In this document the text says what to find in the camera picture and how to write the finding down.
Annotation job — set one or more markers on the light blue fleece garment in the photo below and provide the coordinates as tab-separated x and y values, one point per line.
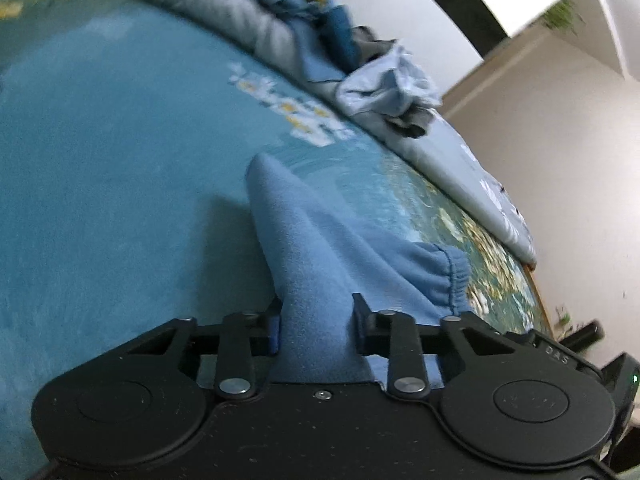
319	259

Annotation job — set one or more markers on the blue crumpled garment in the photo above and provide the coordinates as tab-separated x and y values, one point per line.
302	17

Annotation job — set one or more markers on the grey blue folded quilt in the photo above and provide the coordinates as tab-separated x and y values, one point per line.
441	154

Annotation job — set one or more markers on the teal floral bed blanket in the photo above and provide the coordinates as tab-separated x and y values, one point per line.
125	134

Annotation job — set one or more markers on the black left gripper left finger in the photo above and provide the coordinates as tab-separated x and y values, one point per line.
244	335

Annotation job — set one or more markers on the dark blue garment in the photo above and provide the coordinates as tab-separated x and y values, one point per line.
337	38

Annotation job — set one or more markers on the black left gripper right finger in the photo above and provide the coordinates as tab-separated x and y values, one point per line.
394	336

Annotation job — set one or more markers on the pale blue crumpled shirt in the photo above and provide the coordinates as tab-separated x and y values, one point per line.
389	85

